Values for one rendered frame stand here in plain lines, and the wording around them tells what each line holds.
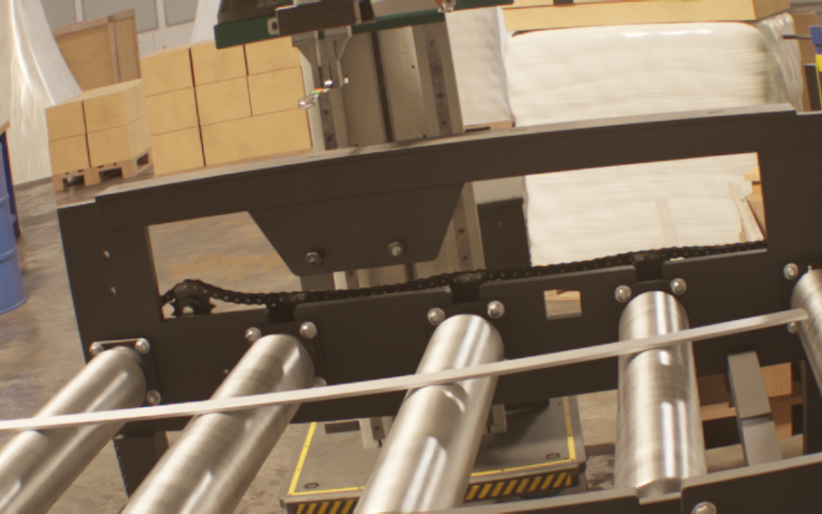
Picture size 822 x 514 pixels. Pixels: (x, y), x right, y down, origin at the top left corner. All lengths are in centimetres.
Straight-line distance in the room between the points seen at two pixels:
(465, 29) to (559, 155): 808
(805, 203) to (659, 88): 325
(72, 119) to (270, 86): 240
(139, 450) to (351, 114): 121
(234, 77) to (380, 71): 708
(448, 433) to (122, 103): 1034
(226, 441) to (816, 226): 102
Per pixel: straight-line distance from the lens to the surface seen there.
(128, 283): 246
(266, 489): 434
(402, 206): 233
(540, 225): 590
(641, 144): 227
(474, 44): 1037
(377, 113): 343
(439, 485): 165
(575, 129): 227
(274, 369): 219
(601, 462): 414
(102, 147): 1214
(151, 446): 252
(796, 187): 232
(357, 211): 234
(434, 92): 337
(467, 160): 229
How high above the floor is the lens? 148
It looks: 12 degrees down
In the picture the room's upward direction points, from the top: 9 degrees counter-clockwise
